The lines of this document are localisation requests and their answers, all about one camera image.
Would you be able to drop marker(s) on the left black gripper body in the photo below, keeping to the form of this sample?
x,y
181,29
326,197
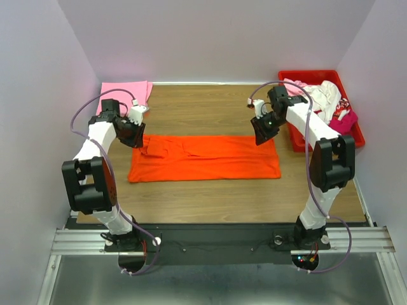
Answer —
x,y
131,133

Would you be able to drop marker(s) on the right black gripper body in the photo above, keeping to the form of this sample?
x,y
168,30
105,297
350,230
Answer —
x,y
268,126

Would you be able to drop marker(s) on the orange t-shirt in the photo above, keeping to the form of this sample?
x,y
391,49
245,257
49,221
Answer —
x,y
207,157

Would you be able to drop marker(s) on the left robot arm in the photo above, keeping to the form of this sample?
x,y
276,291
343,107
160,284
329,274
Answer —
x,y
89,177

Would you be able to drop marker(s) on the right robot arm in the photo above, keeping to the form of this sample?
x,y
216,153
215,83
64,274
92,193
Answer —
x,y
330,156

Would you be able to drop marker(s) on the red plastic bin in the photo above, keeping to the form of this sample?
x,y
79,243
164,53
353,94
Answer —
x,y
315,77

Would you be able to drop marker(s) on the light pink garment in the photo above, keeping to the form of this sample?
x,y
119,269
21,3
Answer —
x,y
294,87

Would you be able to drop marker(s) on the white garment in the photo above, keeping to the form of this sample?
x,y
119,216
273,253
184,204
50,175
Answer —
x,y
328,102

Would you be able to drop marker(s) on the magenta garment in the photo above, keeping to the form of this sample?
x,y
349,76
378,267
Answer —
x,y
344,122

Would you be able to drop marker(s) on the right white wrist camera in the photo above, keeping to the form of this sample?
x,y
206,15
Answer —
x,y
259,107

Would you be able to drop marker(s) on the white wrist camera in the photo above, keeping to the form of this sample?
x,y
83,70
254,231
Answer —
x,y
136,114
259,107

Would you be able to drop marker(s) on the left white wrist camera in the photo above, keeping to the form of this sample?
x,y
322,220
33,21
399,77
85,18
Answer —
x,y
136,114

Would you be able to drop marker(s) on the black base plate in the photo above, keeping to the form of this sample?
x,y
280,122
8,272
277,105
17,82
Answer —
x,y
197,244

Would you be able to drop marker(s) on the aluminium rail frame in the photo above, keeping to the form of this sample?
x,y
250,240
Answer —
x,y
355,270

